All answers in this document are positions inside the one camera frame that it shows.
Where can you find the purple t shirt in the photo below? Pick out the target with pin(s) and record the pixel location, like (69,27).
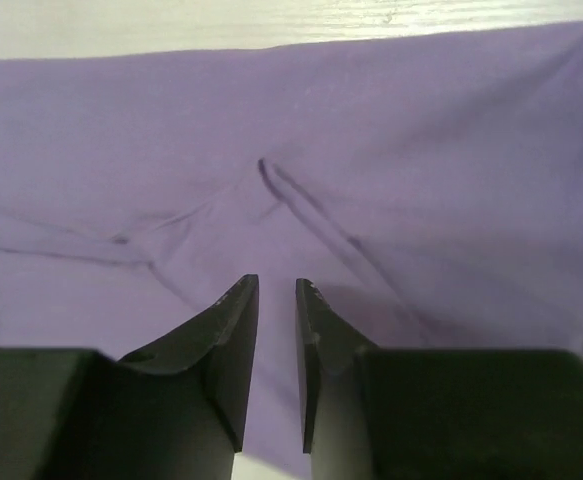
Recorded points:
(431,187)

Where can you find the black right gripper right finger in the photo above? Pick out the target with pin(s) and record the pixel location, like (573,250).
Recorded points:
(370,412)

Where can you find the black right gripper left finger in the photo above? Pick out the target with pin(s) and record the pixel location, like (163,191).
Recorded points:
(173,409)

